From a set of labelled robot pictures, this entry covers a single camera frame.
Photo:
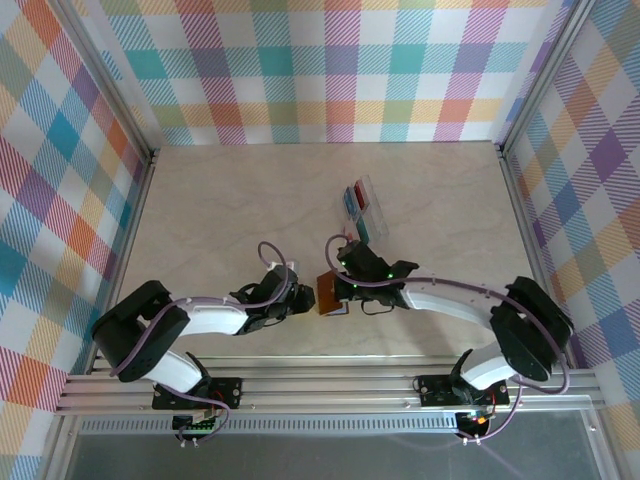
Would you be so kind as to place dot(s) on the green chip card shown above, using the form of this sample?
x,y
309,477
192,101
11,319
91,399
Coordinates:
x,y
361,233

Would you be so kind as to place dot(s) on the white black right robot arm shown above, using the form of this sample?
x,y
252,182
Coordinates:
x,y
450,300

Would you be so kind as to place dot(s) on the white orange cards stack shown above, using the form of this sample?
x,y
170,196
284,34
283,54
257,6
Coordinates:
x,y
350,232

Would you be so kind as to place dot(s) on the clear acrylic card box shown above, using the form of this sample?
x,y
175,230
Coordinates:
x,y
381,220

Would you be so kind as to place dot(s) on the blue cards stack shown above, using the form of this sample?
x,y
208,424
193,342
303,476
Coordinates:
x,y
349,202

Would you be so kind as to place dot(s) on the red cards stack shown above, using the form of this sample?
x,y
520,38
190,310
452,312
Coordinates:
x,y
362,196

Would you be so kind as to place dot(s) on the green terminal controller board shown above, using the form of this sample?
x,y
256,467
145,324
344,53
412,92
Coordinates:
x,y
197,426

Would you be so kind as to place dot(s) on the grey metal sheet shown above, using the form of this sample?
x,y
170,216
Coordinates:
x,y
325,457

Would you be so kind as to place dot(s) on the orange controller board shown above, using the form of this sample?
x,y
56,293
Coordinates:
x,y
477,421

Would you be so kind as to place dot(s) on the aluminium frame cross rail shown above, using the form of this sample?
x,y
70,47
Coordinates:
x,y
325,387

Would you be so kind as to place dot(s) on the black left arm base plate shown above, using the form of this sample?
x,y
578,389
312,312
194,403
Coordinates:
x,y
230,390

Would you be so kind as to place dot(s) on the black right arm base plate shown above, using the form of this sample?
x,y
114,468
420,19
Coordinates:
x,y
435,392

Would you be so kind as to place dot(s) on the aluminium frame side rail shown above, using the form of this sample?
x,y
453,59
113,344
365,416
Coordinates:
x,y
131,235
534,250

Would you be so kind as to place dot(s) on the aluminium frame corner post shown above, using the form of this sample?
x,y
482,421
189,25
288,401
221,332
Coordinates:
x,y
541,75
109,75

